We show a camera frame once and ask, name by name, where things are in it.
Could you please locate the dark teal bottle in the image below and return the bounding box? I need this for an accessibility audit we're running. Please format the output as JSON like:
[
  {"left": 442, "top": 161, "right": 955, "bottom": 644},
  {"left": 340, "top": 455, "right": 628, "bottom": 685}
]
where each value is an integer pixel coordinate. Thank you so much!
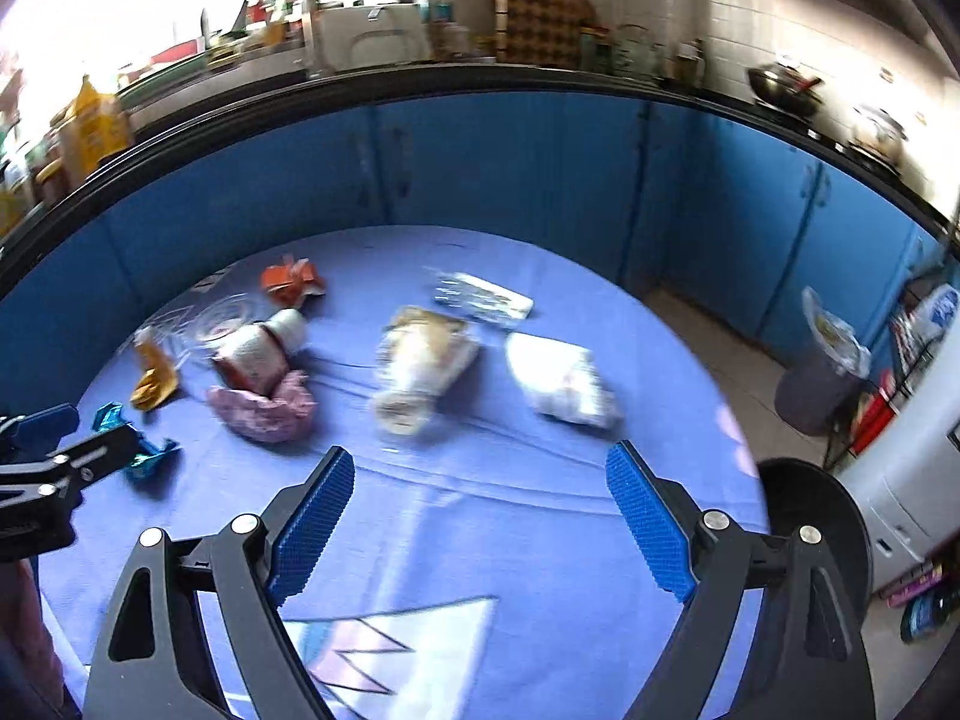
[{"left": 898, "top": 585, "right": 957, "bottom": 644}]

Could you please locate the pink crumpled wrapper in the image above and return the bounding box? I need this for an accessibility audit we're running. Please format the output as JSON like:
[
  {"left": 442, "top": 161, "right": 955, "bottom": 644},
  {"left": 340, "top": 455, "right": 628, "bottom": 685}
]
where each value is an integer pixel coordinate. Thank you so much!
[{"left": 206, "top": 371, "right": 317, "bottom": 443}]

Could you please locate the black wire rack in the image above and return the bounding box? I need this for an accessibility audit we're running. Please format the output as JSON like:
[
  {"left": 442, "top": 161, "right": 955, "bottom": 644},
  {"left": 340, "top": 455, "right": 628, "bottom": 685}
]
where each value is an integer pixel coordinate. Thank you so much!
[{"left": 889, "top": 270, "right": 960, "bottom": 391}]

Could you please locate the white countertop appliance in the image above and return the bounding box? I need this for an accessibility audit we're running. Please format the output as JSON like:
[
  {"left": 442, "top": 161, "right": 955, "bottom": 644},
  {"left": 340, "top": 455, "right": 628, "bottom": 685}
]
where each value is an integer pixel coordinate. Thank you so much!
[{"left": 304, "top": 4, "right": 428, "bottom": 76}]

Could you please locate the brown bottle with white cap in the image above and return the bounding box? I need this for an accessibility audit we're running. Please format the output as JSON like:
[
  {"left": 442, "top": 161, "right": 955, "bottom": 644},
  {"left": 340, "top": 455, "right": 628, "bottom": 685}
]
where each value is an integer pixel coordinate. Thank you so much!
[{"left": 210, "top": 307, "right": 310, "bottom": 392}]

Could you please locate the white plastic bag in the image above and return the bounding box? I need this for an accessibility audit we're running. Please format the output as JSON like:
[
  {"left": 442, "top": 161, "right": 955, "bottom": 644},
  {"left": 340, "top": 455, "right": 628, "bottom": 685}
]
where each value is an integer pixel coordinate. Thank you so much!
[{"left": 911, "top": 289, "right": 960, "bottom": 346}]

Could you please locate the blue foil wrapper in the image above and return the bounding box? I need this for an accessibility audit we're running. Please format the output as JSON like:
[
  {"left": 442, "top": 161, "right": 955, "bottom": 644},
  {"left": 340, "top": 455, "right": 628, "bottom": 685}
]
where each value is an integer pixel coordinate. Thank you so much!
[{"left": 91, "top": 403, "right": 181, "bottom": 482}]

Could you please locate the silver blister pack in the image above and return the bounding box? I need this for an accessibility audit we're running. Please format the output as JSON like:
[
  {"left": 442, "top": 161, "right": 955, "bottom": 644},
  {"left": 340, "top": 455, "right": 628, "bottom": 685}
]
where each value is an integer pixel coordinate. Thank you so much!
[{"left": 433, "top": 270, "right": 535, "bottom": 327}]

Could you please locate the white crumpled packet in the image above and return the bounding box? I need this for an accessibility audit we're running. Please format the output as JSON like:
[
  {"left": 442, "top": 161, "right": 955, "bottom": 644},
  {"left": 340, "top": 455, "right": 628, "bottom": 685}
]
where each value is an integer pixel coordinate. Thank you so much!
[{"left": 505, "top": 331, "right": 623, "bottom": 428}]

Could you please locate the yellow bag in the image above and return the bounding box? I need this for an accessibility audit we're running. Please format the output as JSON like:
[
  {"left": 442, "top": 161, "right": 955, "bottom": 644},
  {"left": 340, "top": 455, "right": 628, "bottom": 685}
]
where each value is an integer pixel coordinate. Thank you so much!
[{"left": 56, "top": 75, "right": 136, "bottom": 173}]

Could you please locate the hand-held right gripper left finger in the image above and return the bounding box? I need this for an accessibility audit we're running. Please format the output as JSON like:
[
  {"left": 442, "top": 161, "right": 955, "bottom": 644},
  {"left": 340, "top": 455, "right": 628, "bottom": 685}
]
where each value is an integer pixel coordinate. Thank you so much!
[{"left": 81, "top": 445, "right": 357, "bottom": 720}]

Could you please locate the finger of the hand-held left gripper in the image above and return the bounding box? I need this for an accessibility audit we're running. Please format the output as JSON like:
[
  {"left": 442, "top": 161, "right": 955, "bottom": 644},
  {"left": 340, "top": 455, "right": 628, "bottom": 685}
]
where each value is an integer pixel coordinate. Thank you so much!
[
  {"left": 41, "top": 424, "right": 147, "bottom": 490},
  {"left": 0, "top": 403, "right": 81, "bottom": 446}
]

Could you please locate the brown checkered box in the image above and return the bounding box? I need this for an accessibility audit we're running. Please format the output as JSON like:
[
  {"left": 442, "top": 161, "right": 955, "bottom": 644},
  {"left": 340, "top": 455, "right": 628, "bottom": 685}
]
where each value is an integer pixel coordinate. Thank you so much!
[{"left": 495, "top": 0, "right": 601, "bottom": 65}]

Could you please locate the white jar lid red label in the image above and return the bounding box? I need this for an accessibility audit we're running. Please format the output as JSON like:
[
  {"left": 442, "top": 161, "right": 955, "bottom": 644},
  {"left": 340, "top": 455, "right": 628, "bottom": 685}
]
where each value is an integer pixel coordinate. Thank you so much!
[{"left": 196, "top": 317, "right": 248, "bottom": 352}]

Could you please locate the red bag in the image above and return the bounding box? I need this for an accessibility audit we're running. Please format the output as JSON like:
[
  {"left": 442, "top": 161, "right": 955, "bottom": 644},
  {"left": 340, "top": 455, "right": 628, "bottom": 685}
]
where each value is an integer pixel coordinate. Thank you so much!
[{"left": 851, "top": 371, "right": 901, "bottom": 455}]

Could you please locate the orange crumpled carton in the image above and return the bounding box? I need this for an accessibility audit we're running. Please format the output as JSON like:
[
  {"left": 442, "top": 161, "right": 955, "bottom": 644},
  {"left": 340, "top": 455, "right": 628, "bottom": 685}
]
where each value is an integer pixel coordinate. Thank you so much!
[{"left": 259, "top": 256, "right": 329, "bottom": 308}]

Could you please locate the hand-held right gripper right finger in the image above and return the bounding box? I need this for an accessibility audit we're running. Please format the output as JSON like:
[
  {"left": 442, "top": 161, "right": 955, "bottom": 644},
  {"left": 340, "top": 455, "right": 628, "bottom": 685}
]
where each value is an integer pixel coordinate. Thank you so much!
[{"left": 604, "top": 439, "right": 878, "bottom": 720}]

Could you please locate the beige snack bag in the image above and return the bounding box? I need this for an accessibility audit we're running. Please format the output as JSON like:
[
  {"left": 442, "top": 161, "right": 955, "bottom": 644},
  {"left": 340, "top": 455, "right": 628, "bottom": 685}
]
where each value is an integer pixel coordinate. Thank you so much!
[{"left": 373, "top": 305, "right": 481, "bottom": 436}]

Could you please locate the yellow crumpled wrapper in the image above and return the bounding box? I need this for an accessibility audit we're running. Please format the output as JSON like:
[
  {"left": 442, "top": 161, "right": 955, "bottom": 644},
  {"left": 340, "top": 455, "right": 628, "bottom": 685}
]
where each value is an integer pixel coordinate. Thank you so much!
[{"left": 129, "top": 330, "right": 181, "bottom": 412}]

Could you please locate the blue printed tablecloth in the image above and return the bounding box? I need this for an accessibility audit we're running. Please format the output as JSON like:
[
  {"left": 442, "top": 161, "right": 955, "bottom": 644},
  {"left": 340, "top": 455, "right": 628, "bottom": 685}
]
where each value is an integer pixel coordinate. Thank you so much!
[{"left": 34, "top": 225, "right": 773, "bottom": 720}]

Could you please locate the black wok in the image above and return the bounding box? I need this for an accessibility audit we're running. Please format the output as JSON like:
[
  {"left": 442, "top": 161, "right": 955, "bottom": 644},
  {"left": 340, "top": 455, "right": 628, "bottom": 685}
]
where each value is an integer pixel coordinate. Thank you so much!
[{"left": 746, "top": 60, "right": 826, "bottom": 121}]

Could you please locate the clear plastic bag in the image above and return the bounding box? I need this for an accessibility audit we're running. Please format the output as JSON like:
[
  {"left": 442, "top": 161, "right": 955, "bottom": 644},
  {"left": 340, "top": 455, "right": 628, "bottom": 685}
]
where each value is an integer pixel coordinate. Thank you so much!
[{"left": 774, "top": 286, "right": 872, "bottom": 436}]

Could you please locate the clear glass jug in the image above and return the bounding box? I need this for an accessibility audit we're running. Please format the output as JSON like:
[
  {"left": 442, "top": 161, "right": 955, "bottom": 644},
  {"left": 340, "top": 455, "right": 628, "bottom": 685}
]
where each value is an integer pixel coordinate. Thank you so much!
[{"left": 611, "top": 22, "right": 661, "bottom": 76}]

